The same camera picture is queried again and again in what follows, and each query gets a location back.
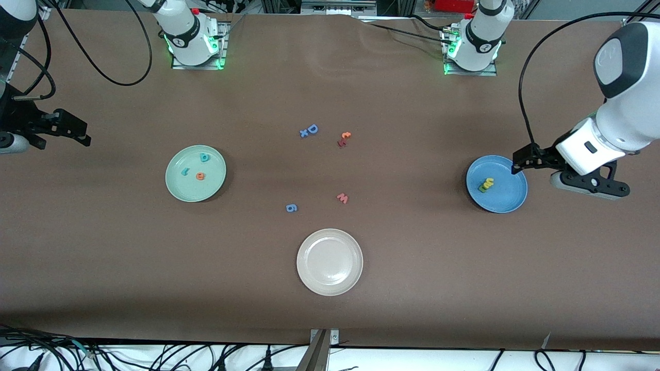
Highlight blue plate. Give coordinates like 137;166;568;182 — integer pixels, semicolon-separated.
466;155;528;214

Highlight pale green plate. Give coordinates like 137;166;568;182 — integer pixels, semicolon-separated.
165;145;227;203

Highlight red box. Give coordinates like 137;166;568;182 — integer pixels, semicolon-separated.
435;0;475;13

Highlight beige plate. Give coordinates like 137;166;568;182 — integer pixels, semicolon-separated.
296;228;364;297

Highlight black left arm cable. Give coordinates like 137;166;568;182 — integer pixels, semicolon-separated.
518;11;660;147

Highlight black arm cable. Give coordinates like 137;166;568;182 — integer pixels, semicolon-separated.
13;0;153;99
518;11;660;147

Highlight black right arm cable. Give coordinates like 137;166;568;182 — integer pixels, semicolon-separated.
13;0;153;99

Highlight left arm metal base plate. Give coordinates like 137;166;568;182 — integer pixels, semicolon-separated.
442;26;499;77

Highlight thin black table cable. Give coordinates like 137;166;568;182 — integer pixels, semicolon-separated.
361;21;449;44
411;14;450;30

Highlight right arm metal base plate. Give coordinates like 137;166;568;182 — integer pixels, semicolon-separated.
171;21;227;70

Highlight looped black floor cable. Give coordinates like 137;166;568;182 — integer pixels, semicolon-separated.
533;349;556;371

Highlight teal floor cable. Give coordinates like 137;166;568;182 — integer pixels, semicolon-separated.
66;338;97;357

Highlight grey metal frame bar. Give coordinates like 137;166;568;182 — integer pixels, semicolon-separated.
302;0;377;15

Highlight metal table edge bracket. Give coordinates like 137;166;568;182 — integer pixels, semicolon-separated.
296;329;340;371

